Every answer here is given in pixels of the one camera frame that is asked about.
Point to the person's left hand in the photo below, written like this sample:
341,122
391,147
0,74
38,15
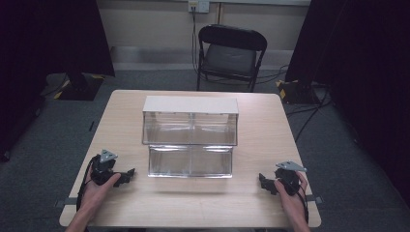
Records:
96,192

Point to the dark curtain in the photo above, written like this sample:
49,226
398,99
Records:
38,64
364,80

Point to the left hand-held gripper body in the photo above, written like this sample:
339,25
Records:
102,169

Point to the white wall outlet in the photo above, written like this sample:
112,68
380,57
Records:
198,5

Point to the clear acrylic drawer cabinet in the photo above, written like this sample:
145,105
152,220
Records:
190,121

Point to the clear acrylic drawer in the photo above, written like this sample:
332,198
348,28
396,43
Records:
190,161

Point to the black stand base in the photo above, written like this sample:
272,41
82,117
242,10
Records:
296,92
80,88

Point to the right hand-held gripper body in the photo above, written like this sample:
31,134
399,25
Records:
289,178

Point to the person's right hand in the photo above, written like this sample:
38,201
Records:
291,201

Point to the small black floor object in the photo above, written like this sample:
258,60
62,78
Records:
92,125

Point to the black folding chair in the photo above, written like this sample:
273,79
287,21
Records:
230,58

